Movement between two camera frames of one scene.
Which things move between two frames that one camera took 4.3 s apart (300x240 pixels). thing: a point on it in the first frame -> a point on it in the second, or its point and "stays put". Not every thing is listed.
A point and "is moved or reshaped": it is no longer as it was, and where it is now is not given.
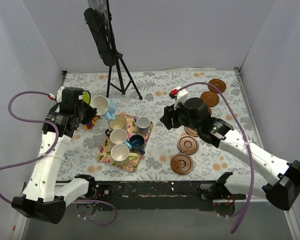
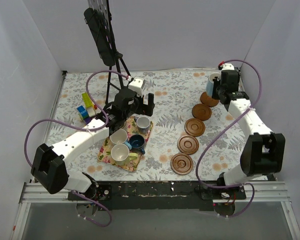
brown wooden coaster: (181, 163) stays put
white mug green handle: (120, 154) stays put
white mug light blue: (105, 106) is moved or reshaped
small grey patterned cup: (143, 123) stays put
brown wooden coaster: (210, 98) stays put
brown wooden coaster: (188, 144) stays put
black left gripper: (89, 114) -> (142, 104)
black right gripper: (170, 118) -> (220, 81)
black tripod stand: (119, 56) stays put
